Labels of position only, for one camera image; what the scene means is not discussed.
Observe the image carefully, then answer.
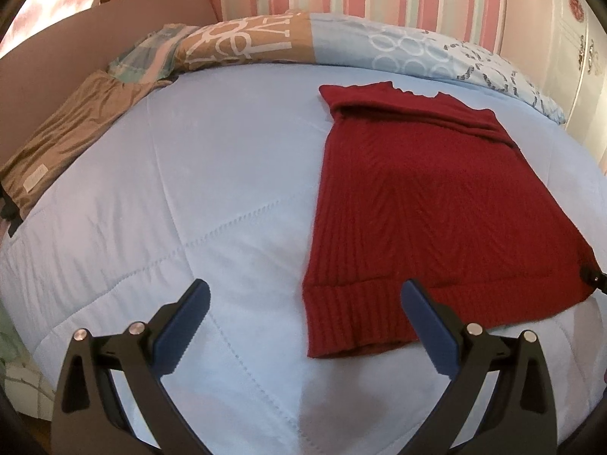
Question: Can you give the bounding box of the red knit sweater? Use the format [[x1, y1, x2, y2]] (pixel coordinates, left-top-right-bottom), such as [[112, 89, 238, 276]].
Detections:
[[302, 82, 601, 358]]

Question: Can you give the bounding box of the white decorated wardrobe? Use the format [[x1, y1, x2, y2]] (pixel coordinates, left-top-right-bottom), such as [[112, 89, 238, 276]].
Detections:
[[500, 0, 606, 171]]

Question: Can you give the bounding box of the light blue quilted bedspread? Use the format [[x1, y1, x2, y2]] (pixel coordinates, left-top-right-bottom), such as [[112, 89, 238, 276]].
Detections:
[[1, 64, 606, 454]]

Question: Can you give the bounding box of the brown folded garment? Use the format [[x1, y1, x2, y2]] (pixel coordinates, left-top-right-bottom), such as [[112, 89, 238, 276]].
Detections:
[[1, 71, 170, 221]]

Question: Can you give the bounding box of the brown padded headboard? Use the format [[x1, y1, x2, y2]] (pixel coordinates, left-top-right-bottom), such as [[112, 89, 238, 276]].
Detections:
[[0, 0, 218, 162]]

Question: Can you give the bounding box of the pastel plaid folded cloth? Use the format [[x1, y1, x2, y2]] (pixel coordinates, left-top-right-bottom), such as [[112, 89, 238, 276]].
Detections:
[[107, 24, 197, 83]]

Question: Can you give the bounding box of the patterned brown blue pillow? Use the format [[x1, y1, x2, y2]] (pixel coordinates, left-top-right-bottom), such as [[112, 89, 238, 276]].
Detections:
[[174, 11, 566, 124]]

